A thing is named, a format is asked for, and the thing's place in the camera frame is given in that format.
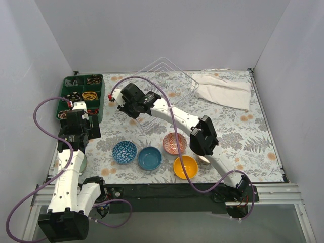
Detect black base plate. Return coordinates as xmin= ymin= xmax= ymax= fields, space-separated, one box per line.
xmin=105 ymin=183 xmax=259 ymax=217

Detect aluminium frame rail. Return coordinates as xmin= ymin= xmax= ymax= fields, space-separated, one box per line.
xmin=24 ymin=183 xmax=317 ymax=243

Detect white folded cloth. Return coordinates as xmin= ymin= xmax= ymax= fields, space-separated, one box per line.
xmin=192 ymin=74 xmax=252 ymax=111

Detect white bowl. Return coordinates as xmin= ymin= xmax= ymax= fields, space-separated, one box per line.
xmin=197 ymin=155 xmax=210 ymax=164

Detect yellow rubber bands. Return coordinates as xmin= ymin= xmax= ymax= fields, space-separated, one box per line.
xmin=82 ymin=91 xmax=98 ymax=101

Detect light green flower bowl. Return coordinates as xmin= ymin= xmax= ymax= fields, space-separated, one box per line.
xmin=79 ymin=155 xmax=88 ymax=175

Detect floral patterned table mat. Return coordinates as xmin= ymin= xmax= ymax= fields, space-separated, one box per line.
xmin=52 ymin=70 xmax=286 ymax=184

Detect green compartment organizer tray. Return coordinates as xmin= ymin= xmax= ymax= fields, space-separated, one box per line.
xmin=60 ymin=74 xmax=105 ymax=122

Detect white wire dish rack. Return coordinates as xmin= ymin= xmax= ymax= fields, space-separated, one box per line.
xmin=131 ymin=57 xmax=200 ymax=134

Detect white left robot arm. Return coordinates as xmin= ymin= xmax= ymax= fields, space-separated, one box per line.
xmin=38 ymin=101 xmax=108 ymax=242

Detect blue triangle patterned bowl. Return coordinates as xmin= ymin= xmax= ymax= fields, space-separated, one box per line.
xmin=112 ymin=140 xmax=137 ymax=165

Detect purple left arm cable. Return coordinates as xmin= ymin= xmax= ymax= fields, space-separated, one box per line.
xmin=5 ymin=97 xmax=132 ymax=241

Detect solid blue bowl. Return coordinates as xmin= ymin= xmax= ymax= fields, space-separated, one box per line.
xmin=138 ymin=147 xmax=162 ymax=171

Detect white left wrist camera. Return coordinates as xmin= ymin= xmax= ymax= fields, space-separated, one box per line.
xmin=66 ymin=101 xmax=89 ymax=119

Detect yellow bowl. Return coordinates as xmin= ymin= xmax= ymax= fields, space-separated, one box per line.
xmin=173 ymin=155 xmax=198 ymax=180

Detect orange patterned bowl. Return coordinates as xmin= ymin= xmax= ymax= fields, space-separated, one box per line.
xmin=163 ymin=133 xmax=187 ymax=155

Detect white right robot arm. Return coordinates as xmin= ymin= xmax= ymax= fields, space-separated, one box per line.
xmin=109 ymin=83 xmax=249 ymax=201

